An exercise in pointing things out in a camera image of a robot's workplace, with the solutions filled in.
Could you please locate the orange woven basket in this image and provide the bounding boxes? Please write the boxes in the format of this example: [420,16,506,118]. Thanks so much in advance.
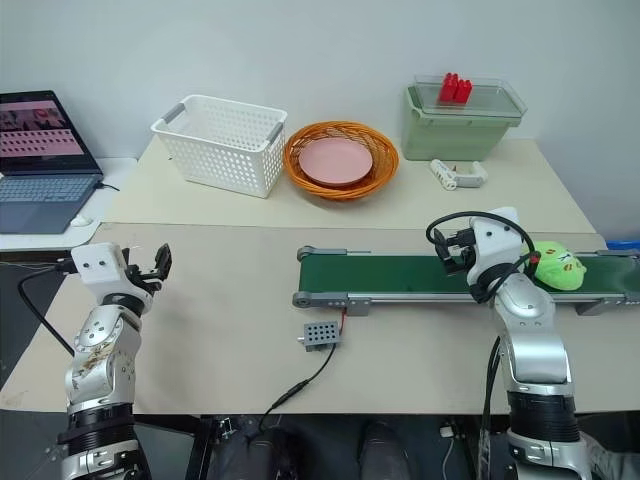
[283,120,401,202]

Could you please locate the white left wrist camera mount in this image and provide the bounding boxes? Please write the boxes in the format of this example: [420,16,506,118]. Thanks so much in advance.
[69,242,133,302]

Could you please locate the green conveyor belt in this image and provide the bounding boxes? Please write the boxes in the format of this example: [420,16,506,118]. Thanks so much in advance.
[292,244,640,319]

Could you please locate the white perforated plastic tube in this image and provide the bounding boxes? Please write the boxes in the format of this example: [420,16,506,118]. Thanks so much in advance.
[430,158,459,193]

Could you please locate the red toy blocks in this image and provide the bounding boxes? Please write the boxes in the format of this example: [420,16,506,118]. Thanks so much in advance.
[438,72,474,108]

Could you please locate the pink plate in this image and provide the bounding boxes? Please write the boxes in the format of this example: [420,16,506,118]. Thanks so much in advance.
[298,139,375,189]

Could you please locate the clear plastic tray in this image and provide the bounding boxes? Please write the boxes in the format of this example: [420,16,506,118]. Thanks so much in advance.
[412,73,529,122]

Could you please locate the green storage bin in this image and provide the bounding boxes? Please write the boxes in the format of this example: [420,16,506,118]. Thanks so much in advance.
[401,84,522,163]

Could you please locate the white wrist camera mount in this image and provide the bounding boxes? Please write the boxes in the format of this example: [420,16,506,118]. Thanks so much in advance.
[69,242,133,302]
[468,205,537,290]

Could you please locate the dark rounded shape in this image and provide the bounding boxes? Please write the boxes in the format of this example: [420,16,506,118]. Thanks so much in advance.
[247,424,297,480]
[358,419,407,480]

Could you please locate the gray perforated control box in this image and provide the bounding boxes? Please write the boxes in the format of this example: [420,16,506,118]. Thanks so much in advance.
[297,319,344,356]

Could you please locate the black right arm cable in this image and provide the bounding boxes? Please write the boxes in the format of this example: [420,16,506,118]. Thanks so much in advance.
[425,210,534,305]

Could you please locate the black table leg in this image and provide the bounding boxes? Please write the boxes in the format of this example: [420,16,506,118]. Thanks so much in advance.
[185,414,227,480]

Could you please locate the white side table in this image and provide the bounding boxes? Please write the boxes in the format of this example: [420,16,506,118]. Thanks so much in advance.
[0,156,142,252]

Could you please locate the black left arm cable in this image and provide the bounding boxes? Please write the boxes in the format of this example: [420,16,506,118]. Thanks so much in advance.
[18,257,77,357]

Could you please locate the white perforated plastic basket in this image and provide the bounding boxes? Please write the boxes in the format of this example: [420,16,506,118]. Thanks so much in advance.
[150,94,289,200]

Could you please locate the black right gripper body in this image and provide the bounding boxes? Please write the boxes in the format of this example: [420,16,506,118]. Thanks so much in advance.
[439,227,477,275]

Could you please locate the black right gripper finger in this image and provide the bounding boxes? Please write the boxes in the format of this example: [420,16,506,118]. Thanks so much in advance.
[430,228,457,261]
[441,255,470,277]

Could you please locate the dark laptop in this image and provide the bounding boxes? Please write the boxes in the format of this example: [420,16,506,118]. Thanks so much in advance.
[0,89,105,236]

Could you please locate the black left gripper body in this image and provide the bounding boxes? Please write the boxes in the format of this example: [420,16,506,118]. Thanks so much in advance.
[122,259,165,297]

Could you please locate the black power cable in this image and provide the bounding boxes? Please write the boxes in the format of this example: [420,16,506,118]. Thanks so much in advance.
[256,344,339,437]

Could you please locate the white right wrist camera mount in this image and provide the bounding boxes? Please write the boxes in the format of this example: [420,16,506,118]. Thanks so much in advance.
[468,205,537,290]

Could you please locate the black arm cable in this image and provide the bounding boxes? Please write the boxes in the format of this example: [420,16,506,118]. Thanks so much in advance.
[18,257,77,357]
[425,210,534,305]

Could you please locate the white small device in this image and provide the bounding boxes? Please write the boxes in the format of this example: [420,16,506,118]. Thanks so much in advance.
[451,160,488,190]

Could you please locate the green plush toy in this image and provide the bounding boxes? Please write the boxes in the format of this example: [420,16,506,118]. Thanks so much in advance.
[521,240,588,293]

